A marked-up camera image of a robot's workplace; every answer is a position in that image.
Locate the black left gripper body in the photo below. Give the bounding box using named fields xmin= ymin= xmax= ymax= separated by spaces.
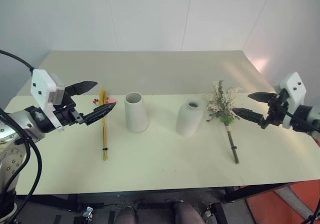
xmin=52 ymin=91 xmax=86 ymax=128

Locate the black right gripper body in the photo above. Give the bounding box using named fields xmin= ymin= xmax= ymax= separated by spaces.
xmin=259 ymin=88 xmax=292 ymax=130

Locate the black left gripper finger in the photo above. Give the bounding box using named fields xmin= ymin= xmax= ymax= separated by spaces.
xmin=83 ymin=102 xmax=118 ymax=126
xmin=64 ymin=80 xmax=99 ymax=97

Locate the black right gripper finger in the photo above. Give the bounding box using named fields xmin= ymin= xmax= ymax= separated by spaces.
xmin=232 ymin=107 xmax=264 ymax=124
xmin=247 ymin=91 xmax=278 ymax=104

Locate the white tapered open vase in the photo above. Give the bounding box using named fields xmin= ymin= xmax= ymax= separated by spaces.
xmin=124 ymin=92 xmax=150 ymax=133

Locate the white rounded narrow-neck vase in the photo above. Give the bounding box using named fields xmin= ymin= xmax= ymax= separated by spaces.
xmin=175 ymin=99 xmax=204 ymax=137

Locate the yellow stem flower bundle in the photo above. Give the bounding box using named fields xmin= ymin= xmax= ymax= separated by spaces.
xmin=92 ymin=87 xmax=117 ymax=162

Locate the dried white flower bouquet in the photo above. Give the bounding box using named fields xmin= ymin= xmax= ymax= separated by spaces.
xmin=203 ymin=80 xmax=244 ymax=165

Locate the orange floor mat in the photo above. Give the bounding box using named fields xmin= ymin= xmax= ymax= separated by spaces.
xmin=244 ymin=180 xmax=320 ymax=224

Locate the silver metal clamp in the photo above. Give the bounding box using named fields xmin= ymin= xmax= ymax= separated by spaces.
xmin=82 ymin=205 xmax=94 ymax=219

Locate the dark rounded shape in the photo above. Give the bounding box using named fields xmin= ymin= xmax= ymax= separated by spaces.
xmin=173 ymin=201 xmax=204 ymax=224

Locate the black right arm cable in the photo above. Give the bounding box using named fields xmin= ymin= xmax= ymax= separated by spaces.
xmin=274 ymin=99 xmax=320 ymax=134

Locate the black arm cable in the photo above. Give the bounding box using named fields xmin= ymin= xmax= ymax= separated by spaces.
xmin=0 ymin=49 xmax=35 ymax=73
xmin=274 ymin=99 xmax=320 ymax=134
xmin=0 ymin=108 xmax=43 ymax=211

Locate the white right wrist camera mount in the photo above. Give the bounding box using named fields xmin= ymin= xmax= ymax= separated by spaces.
xmin=273 ymin=71 xmax=307 ymax=130

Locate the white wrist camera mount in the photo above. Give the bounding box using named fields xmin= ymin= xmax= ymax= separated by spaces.
xmin=30 ymin=68 xmax=67 ymax=133
xmin=273 ymin=71 xmax=307 ymax=130

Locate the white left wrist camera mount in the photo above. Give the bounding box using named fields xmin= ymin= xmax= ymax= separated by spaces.
xmin=30 ymin=68 xmax=67 ymax=133

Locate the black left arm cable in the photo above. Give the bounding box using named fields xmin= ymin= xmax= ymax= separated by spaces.
xmin=0 ymin=49 xmax=35 ymax=73
xmin=0 ymin=108 xmax=43 ymax=211

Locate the black metal table frame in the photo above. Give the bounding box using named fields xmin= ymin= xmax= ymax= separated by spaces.
xmin=14 ymin=181 xmax=320 ymax=224

